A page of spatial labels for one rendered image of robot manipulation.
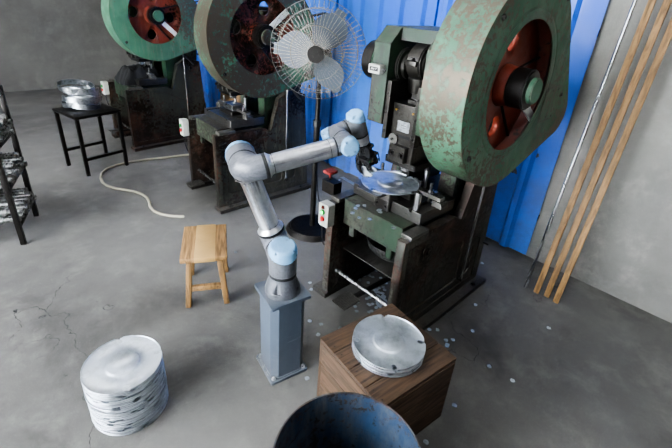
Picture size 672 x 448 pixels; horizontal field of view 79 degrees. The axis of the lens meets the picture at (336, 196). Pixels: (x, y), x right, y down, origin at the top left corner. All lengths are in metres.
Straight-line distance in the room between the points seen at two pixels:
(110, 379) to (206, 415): 0.41
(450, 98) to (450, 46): 0.17
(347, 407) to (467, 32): 1.27
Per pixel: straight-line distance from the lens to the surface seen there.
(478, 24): 1.48
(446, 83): 1.46
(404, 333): 1.78
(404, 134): 2.00
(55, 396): 2.26
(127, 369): 1.91
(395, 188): 2.01
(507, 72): 1.75
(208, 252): 2.30
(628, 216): 3.00
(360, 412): 1.49
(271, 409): 1.98
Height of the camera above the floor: 1.60
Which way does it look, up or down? 26 degrees down
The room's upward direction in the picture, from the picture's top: 4 degrees clockwise
